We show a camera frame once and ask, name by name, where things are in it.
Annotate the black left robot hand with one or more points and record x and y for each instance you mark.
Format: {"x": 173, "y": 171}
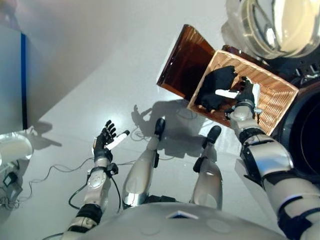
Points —
{"x": 101, "y": 145}

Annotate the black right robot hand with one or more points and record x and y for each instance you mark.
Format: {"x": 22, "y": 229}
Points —
{"x": 246, "y": 93}

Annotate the black fabric garment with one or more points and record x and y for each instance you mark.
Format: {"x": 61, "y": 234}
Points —
{"x": 215, "y": 80}

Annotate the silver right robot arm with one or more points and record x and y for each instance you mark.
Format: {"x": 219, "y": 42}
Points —
{"x": 272, "y": 160}

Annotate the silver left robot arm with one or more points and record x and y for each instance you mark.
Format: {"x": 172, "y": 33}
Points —
{"x": 96, "y": 182}

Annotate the grey front-load washing machine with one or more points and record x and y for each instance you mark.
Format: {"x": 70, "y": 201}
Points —
{"x": 295, "y": 125}

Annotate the rectangular wicker laundry basket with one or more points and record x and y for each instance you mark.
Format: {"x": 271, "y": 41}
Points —
{"x": 272, "y": 100}

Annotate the silver left robot leg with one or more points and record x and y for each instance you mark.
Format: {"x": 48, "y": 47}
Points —
{"x": 138, "y": 172}

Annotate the silver robot leg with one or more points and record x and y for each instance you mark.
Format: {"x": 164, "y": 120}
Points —
{"x": 207, "y": 180}
{"x": 138, "y": 172}

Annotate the brown translucent plastic stool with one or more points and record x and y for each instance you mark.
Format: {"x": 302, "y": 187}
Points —
{"x": 187, "y": 67}

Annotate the round glass washer door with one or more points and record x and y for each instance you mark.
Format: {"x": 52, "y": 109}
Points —
{"x": 287, "y": 30}

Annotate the white rounded plastic device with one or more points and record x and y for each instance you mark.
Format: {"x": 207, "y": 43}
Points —
{"x": 13, "y": 150}

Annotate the silver right robot leg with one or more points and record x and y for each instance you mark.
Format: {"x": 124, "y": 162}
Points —
{"x": 207, "y": 180}

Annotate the black power adapter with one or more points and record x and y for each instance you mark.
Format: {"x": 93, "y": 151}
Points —
{"x": 10, "y": 180}

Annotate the clear plastic box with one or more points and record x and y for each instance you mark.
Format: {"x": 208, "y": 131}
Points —
{"x": 11, "y": 196}

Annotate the grey robot torso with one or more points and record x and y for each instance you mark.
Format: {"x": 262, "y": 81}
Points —
{"x": 175, "y": 225}

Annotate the blue-edged grey panel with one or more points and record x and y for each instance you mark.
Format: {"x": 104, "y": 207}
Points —
{"x": 12, "y": 80}

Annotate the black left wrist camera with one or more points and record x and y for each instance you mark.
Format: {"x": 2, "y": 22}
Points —
{"x": 113, "y": 169}

